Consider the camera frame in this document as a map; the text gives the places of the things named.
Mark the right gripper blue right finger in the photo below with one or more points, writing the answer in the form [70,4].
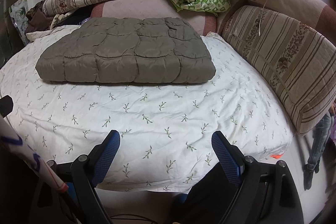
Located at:
[236,166]

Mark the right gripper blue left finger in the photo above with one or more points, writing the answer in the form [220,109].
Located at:
[90,170]

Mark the olive quilted down jacket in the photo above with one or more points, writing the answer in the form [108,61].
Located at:
[128,50]

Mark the orange white shoe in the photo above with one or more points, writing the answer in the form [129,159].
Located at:
[276,156]

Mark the white leaf-print bed quilt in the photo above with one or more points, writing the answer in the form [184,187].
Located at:
[165,130]

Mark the blue jeans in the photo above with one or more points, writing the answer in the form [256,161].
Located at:
[321,134]

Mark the white red-tipped pole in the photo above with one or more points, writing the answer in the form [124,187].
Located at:
[16,145]

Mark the large beige striped folded quilt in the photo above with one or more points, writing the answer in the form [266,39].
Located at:
[295,60]

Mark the dark brown garment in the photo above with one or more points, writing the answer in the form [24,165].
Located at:
[37,20]

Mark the pink brown blanket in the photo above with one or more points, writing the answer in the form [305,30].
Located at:
[314,13]

